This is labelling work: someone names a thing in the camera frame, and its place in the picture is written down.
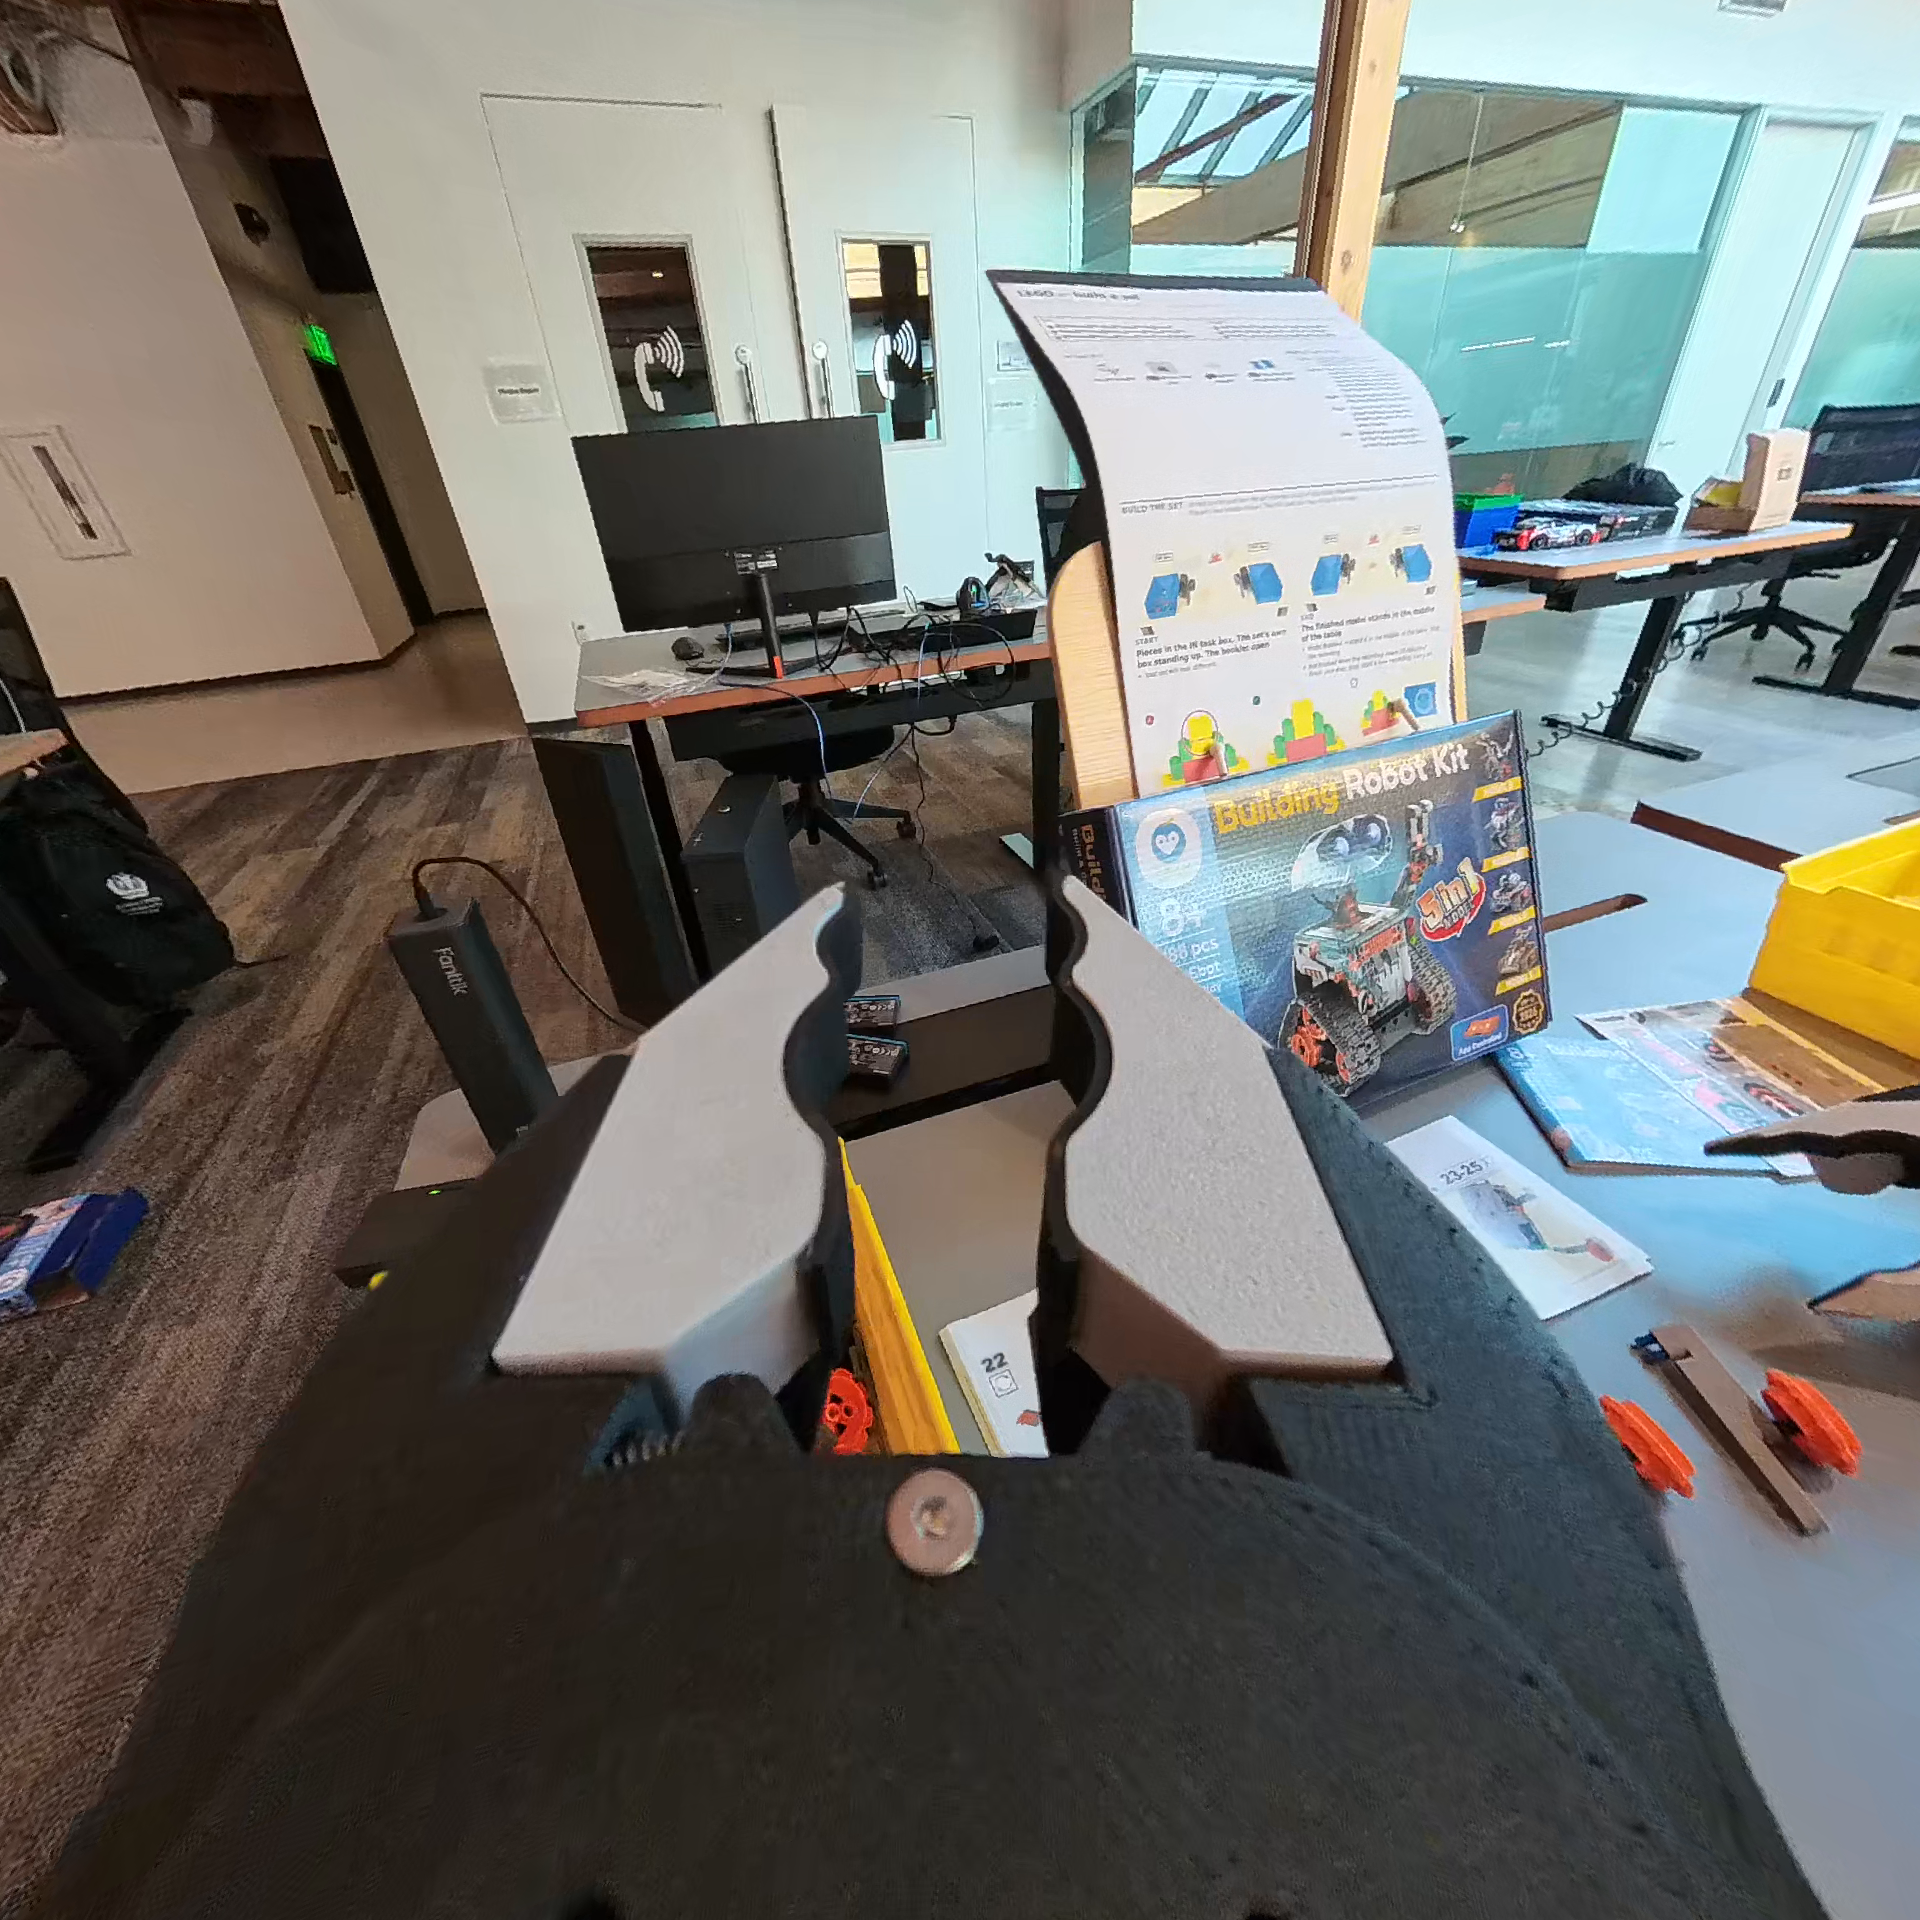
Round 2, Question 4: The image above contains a blue instruction manual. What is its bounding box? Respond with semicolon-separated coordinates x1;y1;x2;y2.
1494;1032;1780;1176

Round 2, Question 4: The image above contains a wooden poster board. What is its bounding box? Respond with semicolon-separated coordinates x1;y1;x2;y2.
1045;532;1142;814

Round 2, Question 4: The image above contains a black office chair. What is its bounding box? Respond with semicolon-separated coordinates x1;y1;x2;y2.
1678;566;1857;672
776;730;920;888

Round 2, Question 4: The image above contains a yellow plastic bin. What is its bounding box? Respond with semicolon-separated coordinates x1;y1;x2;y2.
1745;816;1920;1061
836;1141;961;1457

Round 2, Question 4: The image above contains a white phone booth door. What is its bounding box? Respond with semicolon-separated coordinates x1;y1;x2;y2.
480;95;767;432
770;103;985;452

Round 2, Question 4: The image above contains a small blue cardboard box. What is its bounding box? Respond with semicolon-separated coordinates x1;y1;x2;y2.
0;1185;152;1324

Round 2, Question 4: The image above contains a toy car box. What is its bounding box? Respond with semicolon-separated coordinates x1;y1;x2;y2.
1506;500;1680;554

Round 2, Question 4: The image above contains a blue robot kit box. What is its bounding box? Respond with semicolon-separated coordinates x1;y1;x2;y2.
1055;709;1558;1105

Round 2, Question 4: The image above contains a black power bank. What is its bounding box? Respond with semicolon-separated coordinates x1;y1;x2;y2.
384;896;559;1153

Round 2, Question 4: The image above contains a long brown-edged office desk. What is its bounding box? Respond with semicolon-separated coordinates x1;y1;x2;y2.
1458;514;1855;748

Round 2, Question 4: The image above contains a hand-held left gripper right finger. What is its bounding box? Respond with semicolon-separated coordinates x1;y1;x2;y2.
1031;873;1400;1454

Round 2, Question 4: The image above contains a black charging cable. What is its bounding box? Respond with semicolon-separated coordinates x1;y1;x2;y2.
408;854;649;1039

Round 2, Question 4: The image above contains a brown cardboard box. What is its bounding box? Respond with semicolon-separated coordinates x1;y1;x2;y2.
1687;429;1815;536

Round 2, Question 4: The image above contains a grey desk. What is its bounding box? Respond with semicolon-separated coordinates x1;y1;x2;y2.
397;809;1920;1920

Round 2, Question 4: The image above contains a white instruction poster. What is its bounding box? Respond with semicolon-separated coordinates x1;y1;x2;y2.
985;269;1469;796

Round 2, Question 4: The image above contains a black backpack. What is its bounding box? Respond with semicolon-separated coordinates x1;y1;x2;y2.
0;761;239;1055

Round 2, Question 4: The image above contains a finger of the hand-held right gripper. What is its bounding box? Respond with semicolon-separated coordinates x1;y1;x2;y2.
1806;1257;1920;1326
1703;1085;1920;1199

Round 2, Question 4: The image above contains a black computer tower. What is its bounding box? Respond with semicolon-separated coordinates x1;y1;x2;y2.
680;777;800;981

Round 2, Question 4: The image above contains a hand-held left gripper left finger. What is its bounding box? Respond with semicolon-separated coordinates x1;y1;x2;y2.
488;881;868;1418

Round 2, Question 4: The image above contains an open instruction booklet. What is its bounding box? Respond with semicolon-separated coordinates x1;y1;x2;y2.
941;1118;1657;1460

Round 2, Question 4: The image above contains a wooden pillar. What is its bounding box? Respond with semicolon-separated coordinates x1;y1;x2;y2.
1295;0;1415;326

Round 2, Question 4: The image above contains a printed picture leaflet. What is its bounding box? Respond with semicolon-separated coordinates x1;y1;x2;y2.
1575;992;1920;1142

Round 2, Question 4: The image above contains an orange wheel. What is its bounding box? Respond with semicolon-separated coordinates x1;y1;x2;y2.
1662;1324;1864;1537
1596;1326;1704;1503

